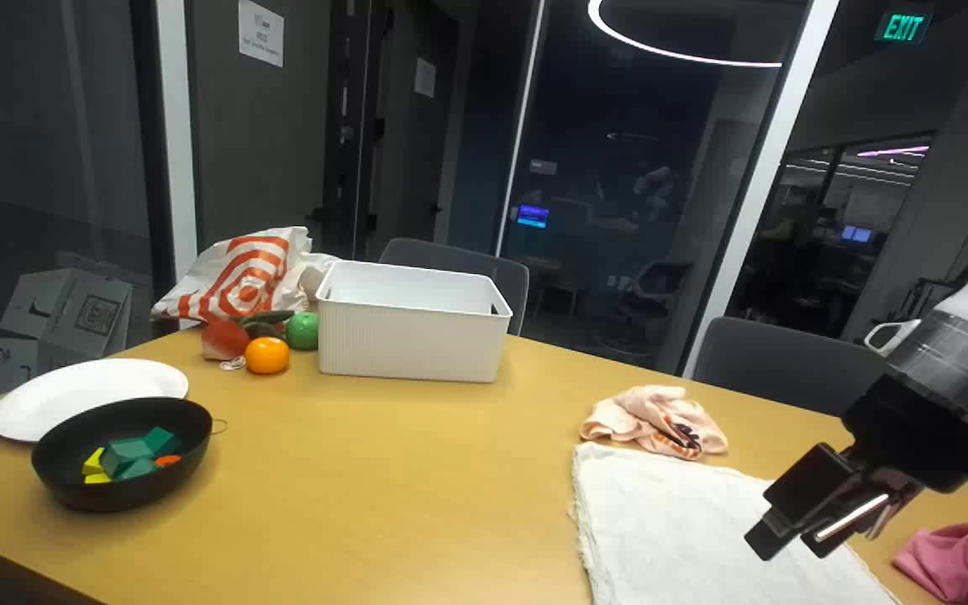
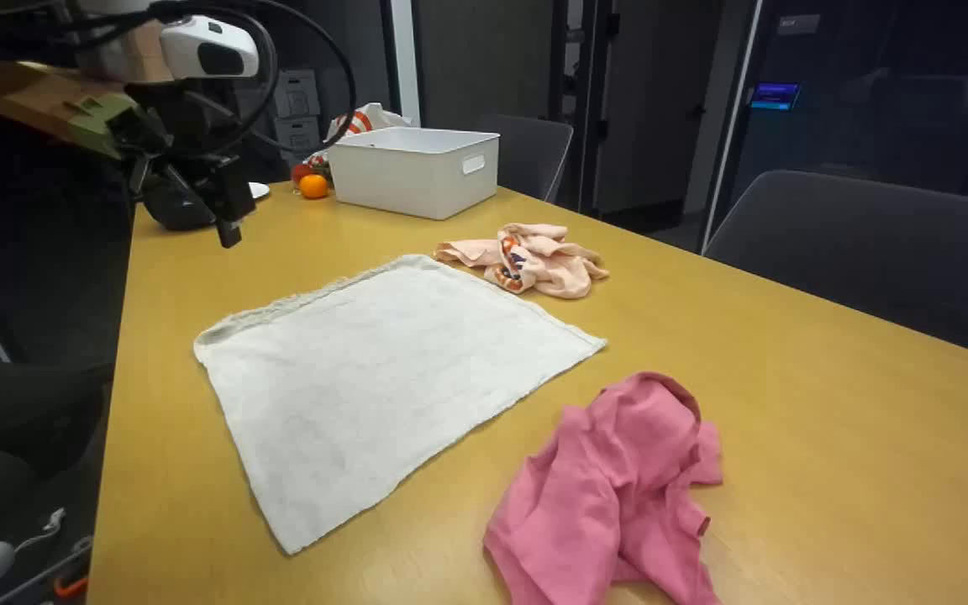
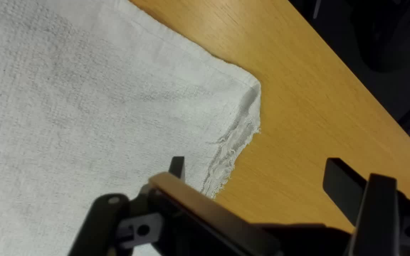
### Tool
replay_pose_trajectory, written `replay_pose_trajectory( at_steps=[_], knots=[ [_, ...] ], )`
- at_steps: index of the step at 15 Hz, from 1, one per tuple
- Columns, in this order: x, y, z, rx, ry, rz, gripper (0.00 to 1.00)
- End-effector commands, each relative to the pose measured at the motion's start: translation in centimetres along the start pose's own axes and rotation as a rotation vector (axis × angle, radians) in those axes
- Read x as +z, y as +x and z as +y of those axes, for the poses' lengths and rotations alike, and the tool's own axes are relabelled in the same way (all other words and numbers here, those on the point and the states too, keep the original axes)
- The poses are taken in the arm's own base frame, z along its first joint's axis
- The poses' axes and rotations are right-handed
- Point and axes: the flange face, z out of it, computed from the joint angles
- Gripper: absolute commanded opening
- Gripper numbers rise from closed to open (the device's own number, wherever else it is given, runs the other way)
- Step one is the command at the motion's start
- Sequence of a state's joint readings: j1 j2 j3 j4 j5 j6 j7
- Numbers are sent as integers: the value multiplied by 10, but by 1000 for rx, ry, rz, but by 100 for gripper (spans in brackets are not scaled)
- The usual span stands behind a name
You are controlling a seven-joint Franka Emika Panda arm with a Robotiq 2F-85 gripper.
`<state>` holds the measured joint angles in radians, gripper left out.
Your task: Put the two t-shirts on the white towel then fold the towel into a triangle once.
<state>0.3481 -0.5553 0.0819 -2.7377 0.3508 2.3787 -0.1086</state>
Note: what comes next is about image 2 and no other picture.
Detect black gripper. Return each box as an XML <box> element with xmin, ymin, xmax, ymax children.
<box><xmin>133</xmin><ymin>99</ymin><xmax>264</xmax><ymax>254</ymax></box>

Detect white towel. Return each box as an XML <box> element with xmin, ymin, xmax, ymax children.
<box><xmin>192</xmin><ymin>254</ymin><xmax>613</xmax><ymax>559</ymax></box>

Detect peach patterned t-shirt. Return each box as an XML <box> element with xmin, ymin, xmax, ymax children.
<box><xmin>433</xmin><ymin>220</ymin><xmax>613</xmax><ymax>303</ymax></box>

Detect pink t-shirt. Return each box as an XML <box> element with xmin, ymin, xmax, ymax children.
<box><xmin>480</xmin><ymin>369</ymin><xmax>729</xmax><ymax>605</ymax></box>

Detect black bowl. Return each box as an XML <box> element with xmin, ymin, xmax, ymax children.
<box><xmin>143</xmin><ymin>180</ymin><xmax>223</xmax><ymax>236</ymax></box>

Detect orange fruit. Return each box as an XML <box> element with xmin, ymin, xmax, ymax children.
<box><xmin>297</xmin><ymin>169</ymin><xmax>334</xmax><ymax>205</ymax></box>

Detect red white plastic bag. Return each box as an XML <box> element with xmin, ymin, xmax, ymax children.
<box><xmin>330</xmin><ymin>102</ymin><xmax>412</xmax><ymax>145</ymax></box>

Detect white plastic bin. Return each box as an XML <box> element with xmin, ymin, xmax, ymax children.
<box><xmin>328</xmin><ymin>126</ymin><xmax>503</xmax><ymax>221</ymax></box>

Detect grey office chair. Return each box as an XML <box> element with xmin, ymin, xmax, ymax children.
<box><xmin>427</xmin><ymin>107</ymin><xmax>580</xmax><ymax>205</ymax></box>
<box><xmin>702</xmin><ymin>166</ymin><xmax>968</xmax><ymax>369</ymax></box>

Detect blue lit screen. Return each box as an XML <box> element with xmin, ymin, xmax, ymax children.
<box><xmin>748</xmin><ymin>76</ymin><xmax>805</xmax><ymax>116</ymax></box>

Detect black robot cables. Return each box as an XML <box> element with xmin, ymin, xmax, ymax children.
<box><xmin>145</xmin><ymin>0</ymin><xmax>363</xmax><ymax>154</ymax></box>

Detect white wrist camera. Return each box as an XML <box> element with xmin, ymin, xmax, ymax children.
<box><xmin>158</xmin><ymin>9</ymin><xmax>266</xmax><ymax>85</ymax></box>

